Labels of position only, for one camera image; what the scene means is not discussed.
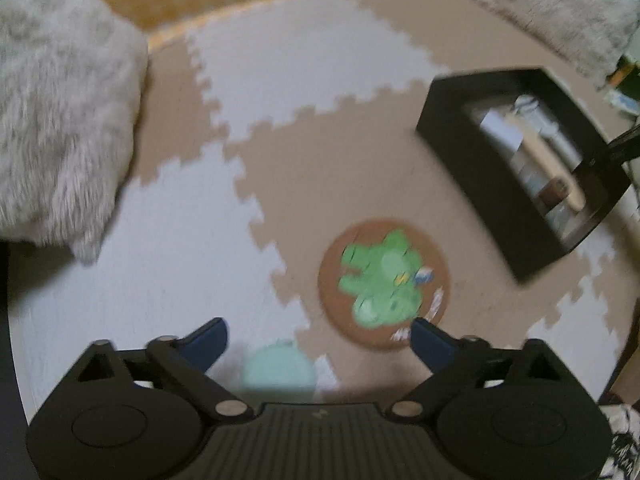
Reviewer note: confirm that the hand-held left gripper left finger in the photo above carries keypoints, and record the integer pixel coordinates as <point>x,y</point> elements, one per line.
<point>210,342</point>

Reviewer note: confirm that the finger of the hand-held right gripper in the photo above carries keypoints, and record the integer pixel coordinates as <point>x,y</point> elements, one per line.
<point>617,150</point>

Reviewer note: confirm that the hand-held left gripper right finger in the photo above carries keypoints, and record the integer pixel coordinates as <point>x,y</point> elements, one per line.
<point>430,342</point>

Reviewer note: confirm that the light wooden stick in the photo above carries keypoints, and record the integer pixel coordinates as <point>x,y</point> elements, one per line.
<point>545,165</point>

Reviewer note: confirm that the brown cylindrical bottle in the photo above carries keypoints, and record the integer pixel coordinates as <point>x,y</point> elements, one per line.
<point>552,192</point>

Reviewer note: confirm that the round brown cork coaster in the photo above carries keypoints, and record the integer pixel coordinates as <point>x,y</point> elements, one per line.
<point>385,275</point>

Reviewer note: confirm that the clear plastic case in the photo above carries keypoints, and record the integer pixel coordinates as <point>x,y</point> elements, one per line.
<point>532,110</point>

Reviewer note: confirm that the black rectangular box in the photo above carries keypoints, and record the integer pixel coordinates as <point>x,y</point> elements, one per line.
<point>465,155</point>

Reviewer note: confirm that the blue and white packet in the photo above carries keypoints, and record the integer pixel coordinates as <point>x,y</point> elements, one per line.
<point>625,105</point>

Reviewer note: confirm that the mint green round object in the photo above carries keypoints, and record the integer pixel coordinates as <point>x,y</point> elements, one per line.
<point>277,367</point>

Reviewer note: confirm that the wooden furniture leg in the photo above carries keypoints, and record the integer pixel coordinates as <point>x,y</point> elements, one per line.
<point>619,76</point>

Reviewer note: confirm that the black and white patterned cloth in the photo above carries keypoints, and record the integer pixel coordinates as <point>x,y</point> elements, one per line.
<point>620,440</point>

